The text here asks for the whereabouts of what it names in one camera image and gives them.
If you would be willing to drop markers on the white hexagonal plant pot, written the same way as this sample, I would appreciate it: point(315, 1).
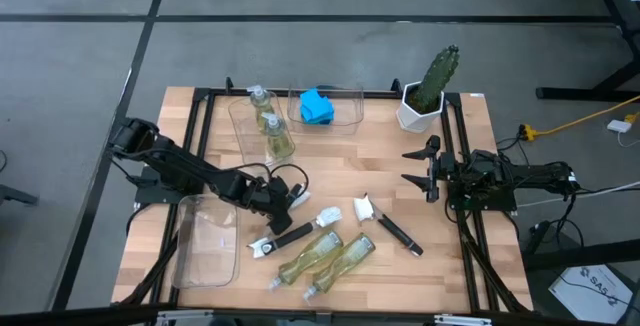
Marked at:
point(415, 121)

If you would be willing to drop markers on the yellow dish soap bottle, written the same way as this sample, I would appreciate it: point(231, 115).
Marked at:
point(310, 256)
point(262, 116)
point(279, 143)
point(345, 263)

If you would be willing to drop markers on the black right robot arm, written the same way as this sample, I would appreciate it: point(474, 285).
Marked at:
point(530, 173)

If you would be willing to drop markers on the white power adapter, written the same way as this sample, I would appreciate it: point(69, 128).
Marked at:
point(620, 126)

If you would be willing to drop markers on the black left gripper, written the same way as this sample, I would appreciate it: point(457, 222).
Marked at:
point(260, 196)

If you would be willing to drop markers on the silver metal bracket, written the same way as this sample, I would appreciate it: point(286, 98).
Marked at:
point(462, 320)
point(185, 317)

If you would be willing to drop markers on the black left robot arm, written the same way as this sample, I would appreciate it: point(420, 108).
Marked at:
point(170, 158)

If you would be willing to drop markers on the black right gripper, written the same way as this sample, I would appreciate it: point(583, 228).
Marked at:
point(440, 176)

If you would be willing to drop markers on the clear plastic bin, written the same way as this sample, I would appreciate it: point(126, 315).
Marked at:
point(245, 136)
point(350, 111)
point(205, 246)

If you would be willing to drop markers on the black desk leg frame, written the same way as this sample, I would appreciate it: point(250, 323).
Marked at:
point(575, 93)

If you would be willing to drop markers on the white printed cardboard box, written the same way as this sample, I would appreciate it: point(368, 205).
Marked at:
point(590, 291)

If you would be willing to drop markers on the black power strip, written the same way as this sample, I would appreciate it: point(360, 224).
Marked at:
point(537, 233)

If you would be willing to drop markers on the black aluminium table frame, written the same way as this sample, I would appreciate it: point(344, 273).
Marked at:
point(385, 93)

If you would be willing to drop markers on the black stand foot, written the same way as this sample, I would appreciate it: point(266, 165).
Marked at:
point(15, 196)

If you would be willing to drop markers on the green cactus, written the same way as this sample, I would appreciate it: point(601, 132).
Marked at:
point(435, 78)

